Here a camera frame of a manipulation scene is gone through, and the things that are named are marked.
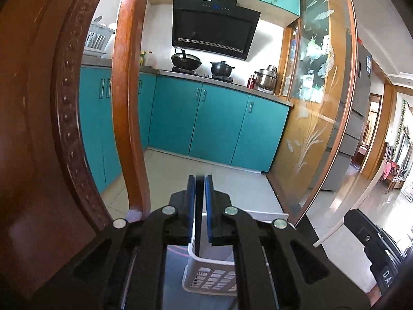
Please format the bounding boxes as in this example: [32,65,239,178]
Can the cooking oil bottles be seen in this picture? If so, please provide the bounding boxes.
[140,51,157,68]

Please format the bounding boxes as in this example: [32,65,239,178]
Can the black wok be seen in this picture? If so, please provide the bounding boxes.
[171,48,202,71]

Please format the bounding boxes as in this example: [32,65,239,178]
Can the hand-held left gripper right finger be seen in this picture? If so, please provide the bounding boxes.
[204,174,369,310]

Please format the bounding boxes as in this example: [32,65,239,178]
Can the carved wooden chair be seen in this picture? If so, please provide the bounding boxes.
[0,0,153,298]

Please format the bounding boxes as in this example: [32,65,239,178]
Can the grey refrigerator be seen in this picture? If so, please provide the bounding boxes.
[323,43,372,192]

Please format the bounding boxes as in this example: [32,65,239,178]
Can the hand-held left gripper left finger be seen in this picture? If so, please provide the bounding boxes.
[32,174,197,310]

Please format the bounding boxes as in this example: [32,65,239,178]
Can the black cooking pot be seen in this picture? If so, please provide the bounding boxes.
[210,61,235,78]

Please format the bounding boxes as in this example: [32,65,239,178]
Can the white plastic utensil basket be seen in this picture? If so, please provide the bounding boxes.
[182,211,289,297]

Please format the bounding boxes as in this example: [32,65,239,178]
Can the teal lower kitchen cabinets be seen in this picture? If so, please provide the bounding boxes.
[79,66,291,194]

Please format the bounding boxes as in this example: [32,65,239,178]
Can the stainless steel pot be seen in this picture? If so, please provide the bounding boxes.
[254,65,279,90]

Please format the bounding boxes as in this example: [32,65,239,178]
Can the white dish rack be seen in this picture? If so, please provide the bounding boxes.
[84,16,116,57]

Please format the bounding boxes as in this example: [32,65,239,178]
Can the wooden chair with pink cloth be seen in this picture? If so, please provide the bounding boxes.
[383,160,410,197]

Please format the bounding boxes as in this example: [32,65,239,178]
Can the black range hood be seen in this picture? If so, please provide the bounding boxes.
[172,0,261,61]

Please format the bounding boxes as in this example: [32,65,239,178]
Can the etched glass sliding door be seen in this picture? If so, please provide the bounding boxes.
[268,0,359,225]

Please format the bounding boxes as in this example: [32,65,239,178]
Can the black gas stove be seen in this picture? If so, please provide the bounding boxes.
[172,66,233,83]

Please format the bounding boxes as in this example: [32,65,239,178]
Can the grey white chopstick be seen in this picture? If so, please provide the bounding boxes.
[314,161,388,247]

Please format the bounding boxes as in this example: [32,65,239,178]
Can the green hanging vine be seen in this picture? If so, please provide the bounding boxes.
[395,100,413,162]

